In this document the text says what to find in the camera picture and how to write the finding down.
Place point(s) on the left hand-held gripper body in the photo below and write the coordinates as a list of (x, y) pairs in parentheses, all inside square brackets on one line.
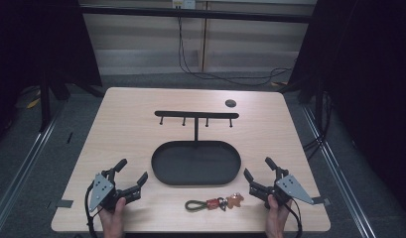
[(101, 191)]

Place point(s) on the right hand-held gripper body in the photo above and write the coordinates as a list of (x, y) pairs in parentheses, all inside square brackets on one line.
[(291, 189)]

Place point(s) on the black key rack with tray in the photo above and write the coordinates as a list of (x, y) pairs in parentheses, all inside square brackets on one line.
[(195, 163)]

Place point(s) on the person's left hand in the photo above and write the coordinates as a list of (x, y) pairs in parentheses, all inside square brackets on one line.
[(112, 219)]

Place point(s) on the person's right hand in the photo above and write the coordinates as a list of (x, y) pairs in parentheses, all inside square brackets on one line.
[(276, 218)]

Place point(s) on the grey tape piece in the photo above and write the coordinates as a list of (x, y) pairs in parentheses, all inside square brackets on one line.
[(65, 203), (321, 200)]

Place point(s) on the small black tape strip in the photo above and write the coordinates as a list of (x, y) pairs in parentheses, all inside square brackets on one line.
[(69, 137)]

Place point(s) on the black round table cap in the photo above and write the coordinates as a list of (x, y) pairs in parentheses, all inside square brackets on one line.
[(230, 103)]

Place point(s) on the black metal stand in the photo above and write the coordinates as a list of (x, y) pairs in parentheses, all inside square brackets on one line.
[(45, 102)]

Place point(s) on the yellow strip on floor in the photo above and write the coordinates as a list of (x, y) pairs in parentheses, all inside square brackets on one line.
[(33, 103)]

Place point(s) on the black curtain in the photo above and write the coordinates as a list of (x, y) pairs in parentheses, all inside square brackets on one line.
[(31, 39), (366, 82)]

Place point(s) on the black horizontal bar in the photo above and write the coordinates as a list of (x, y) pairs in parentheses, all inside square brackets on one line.
[(223, 15)]

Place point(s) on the metal floor rail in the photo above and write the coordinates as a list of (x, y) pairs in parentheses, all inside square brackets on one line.
[(339, 175), (25, 165)]

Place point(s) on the white wall socket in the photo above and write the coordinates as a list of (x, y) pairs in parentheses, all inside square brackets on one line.
[(184, 3)]

